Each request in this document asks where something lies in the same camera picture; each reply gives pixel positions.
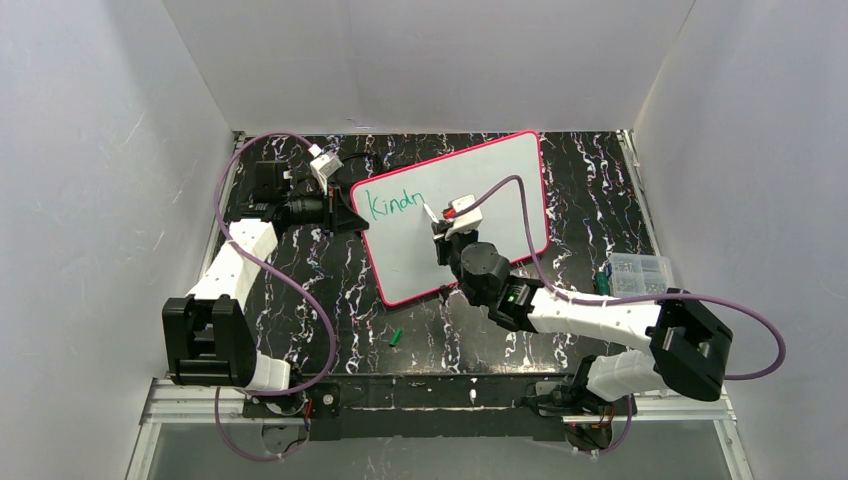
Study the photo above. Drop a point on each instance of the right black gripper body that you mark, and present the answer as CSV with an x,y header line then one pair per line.
x,y
442,240

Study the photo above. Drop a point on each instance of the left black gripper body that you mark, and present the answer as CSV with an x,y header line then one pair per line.
x,y
333,210

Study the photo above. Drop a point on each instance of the white green whiteboard marker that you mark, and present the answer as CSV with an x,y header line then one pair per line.
x,y
431,215

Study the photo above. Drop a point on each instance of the pink framed whiteboard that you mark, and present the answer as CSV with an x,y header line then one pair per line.
x,y
505,175

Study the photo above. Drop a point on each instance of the green marker cap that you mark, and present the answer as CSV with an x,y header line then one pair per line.
x,y
395,339

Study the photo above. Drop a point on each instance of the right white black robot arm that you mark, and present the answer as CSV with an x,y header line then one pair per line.
x,y
674,343

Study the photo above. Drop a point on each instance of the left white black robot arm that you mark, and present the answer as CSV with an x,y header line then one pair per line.
x,y
207,337

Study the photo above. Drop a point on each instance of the black clip on whiteboard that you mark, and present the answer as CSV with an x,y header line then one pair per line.
x,y
445,292

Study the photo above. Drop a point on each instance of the clear plastic screw box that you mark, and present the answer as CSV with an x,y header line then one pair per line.
x,y
636,275

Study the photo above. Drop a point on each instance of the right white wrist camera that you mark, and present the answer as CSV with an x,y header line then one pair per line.
x,y
461,216

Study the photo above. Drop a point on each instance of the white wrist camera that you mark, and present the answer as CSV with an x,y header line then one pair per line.
x,y
461,216
323,166

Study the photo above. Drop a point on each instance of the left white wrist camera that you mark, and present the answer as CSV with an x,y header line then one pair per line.
x,y
323,166

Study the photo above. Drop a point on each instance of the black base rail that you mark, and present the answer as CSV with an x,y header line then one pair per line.
x,y
353,406

